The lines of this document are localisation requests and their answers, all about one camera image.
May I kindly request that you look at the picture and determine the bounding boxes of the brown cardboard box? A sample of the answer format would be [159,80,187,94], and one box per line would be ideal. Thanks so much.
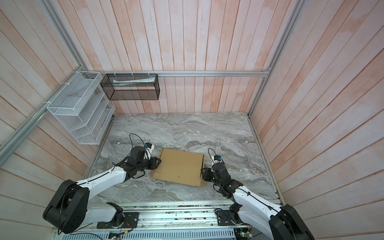
[150,148,206,187]

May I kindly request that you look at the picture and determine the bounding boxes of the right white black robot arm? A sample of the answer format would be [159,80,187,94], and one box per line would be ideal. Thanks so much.
[201,162,314,240]

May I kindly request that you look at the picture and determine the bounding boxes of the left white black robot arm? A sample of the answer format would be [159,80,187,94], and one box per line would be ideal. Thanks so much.
[43,143,161,234]

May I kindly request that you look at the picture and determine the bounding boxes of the white paper in basket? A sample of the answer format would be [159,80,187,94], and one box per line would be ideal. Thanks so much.
[112,77,156,88]

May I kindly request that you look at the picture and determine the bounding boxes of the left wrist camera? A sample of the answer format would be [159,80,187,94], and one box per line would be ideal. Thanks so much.
[144,143,154,160]

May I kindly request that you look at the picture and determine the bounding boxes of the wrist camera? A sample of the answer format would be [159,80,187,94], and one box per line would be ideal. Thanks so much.
[144,143,154,160]
[211,155,223,164]

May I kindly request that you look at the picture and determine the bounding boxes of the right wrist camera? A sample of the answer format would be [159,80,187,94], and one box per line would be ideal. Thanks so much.
[211,155,223,164]

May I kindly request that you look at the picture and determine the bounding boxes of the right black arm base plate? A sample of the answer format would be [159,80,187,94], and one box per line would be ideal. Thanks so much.
[214,209,250,226]

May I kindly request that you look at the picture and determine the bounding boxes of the aluminium frame rail front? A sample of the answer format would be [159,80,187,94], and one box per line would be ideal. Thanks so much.
[50,200,301,233]

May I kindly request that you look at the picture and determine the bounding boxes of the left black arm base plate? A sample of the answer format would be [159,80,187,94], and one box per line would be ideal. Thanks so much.
[97,212,139,229]

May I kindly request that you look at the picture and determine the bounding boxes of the white wire mesh shelf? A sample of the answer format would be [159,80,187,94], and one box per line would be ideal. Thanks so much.
[47,71,115,145]

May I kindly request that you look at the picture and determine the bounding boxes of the black wire mesh basket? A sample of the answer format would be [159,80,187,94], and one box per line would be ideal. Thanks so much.
[101,73,161,101]

